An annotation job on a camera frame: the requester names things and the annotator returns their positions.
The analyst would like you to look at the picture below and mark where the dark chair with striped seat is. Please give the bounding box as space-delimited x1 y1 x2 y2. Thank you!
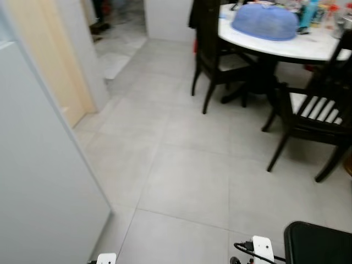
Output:
261 29 352 183

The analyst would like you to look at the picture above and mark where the round white dining table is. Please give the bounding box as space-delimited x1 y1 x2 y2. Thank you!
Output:
217 2 352 106

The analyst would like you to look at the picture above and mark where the steel pot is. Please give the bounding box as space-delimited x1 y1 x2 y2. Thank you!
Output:
340 14 352 34

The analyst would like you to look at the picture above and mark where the black rounded flat object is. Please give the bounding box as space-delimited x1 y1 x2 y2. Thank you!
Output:
284 221 352 264

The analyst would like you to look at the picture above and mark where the red lidded clear jar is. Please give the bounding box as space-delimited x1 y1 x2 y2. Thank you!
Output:
323 4 340 31

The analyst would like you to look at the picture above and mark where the teal bottle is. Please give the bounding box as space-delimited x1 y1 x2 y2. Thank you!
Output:
300 0 320 32

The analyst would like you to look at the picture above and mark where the blue mesh food cover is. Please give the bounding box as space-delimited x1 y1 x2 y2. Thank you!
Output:
231 3 300 42

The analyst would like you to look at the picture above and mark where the dark wooden chair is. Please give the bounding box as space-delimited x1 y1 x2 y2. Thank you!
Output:
189 0 265 115

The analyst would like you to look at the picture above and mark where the dark shoe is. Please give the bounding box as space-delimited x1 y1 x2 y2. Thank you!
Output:
90 20 112 36

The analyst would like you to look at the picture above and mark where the white tall panel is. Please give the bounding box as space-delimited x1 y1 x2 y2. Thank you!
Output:
0 4 113 264

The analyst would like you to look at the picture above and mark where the beige wooden door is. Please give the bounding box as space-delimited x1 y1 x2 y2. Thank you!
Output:
4 0 98 128

